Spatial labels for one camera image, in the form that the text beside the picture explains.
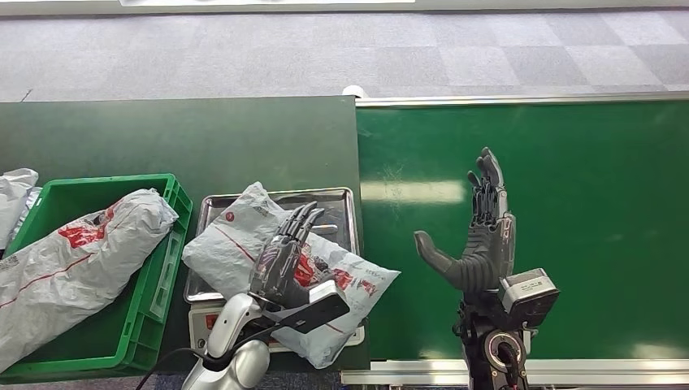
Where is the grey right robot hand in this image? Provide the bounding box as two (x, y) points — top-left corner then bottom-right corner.
(413, 146), (518, 297)

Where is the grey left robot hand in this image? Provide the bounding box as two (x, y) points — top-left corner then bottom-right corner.
(248, 201), (336, 309)

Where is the green conveyor belt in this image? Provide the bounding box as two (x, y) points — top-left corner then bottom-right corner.
(355, 100), (689, 361)

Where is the large grey red-printed mailer package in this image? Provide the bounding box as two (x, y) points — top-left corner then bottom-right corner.
(0, 187), (180, 373)

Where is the stainless steel scale tray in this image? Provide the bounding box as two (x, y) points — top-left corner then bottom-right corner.
(183, 186), (361, 304)

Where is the green plastic crate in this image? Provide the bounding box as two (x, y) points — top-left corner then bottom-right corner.
(0, 172), (194, 385)

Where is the plain white mailer bag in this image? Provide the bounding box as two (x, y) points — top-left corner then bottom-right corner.
(0, 167), (44, 250)

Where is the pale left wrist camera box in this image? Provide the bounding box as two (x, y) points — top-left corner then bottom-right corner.
(262, 279), (352, 336)

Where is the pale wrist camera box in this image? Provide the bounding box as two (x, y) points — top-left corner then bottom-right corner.
(497, 267), (561, 331)
(262, 279), (352, 336)

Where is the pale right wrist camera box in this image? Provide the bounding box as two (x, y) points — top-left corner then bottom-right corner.
(497, 267), (561, 331)

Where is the wide aluminium conveyor rail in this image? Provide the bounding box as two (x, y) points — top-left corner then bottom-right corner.
(340, 357), (689, 387)

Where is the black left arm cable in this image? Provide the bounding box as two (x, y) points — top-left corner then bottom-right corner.
(133, 322), (302, 390)

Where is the thin aluminium conveyor rail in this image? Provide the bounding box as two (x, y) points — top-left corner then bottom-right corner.
(355, 91), (689, 109)

